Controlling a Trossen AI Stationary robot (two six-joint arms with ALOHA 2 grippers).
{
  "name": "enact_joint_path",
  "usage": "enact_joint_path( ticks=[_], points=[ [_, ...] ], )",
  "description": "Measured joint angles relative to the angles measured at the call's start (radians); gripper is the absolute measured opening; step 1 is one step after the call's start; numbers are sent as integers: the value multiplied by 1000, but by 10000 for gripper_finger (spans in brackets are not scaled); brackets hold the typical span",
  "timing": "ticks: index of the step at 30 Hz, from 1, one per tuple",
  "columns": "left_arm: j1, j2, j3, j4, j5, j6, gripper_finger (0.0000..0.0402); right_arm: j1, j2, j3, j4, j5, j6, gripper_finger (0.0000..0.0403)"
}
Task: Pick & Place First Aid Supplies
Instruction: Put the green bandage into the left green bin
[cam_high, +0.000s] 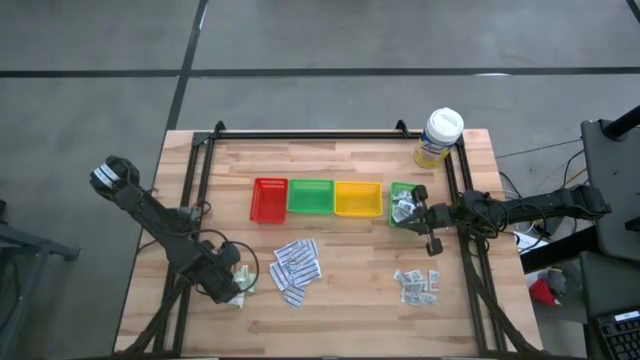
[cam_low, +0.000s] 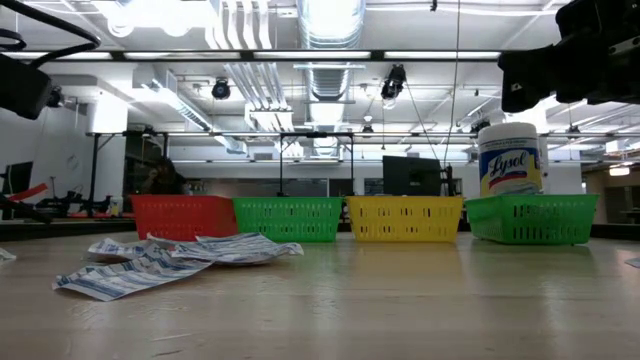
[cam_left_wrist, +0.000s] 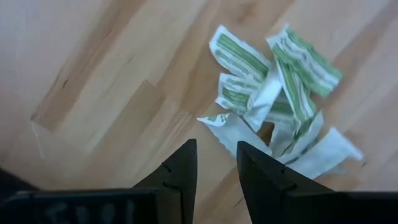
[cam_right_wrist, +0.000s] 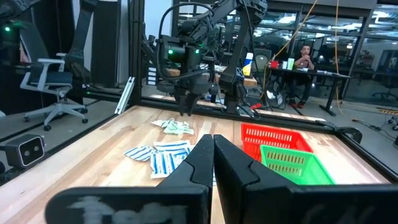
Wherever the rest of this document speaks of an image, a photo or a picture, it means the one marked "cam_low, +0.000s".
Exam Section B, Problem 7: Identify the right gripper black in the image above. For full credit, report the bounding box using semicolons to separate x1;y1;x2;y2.
497;0;640;114

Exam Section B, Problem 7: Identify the Lysol wipes canister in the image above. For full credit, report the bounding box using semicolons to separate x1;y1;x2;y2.
477;122;546;197

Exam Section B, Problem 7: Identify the green plastic basket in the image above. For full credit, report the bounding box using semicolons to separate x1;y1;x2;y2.
232;196;345;244
464;193;600;246

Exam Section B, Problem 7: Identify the black monitor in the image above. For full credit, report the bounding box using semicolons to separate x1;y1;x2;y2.
382;155;443;197

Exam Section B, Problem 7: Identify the yellow plastic basket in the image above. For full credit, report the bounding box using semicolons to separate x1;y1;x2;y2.
345;194;466;244

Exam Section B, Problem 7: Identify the black overhead rig beam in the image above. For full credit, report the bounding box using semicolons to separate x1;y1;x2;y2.
0;48;506;64

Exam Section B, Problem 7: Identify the blue striped bandage wrapper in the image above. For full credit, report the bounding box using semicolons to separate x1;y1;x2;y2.
147;232;211;251
51;251;215;303
87;237;169;265
192;231;305;267

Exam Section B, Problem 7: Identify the red plastic basket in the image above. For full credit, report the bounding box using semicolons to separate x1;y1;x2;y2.
130;194;239;242

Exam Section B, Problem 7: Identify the person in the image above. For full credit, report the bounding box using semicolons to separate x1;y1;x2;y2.
141;158;187;197

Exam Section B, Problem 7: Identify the dark shelf unit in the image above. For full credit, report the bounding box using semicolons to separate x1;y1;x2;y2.
123;134;169;197

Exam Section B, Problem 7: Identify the red object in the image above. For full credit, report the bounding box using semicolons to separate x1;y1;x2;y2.
8;182;50;202

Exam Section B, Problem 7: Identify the dark small monitor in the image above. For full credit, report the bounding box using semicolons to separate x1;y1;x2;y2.
0;160;34;195

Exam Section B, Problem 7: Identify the black overhead rig camera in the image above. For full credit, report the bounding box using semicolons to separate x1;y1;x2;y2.
380;63;408;101

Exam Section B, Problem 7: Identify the silver ceiling air duct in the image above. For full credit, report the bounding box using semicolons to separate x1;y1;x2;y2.
294;0;369;101

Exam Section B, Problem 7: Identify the black background table frame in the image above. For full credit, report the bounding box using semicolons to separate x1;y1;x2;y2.
278;131;356;197
84;130;171;217

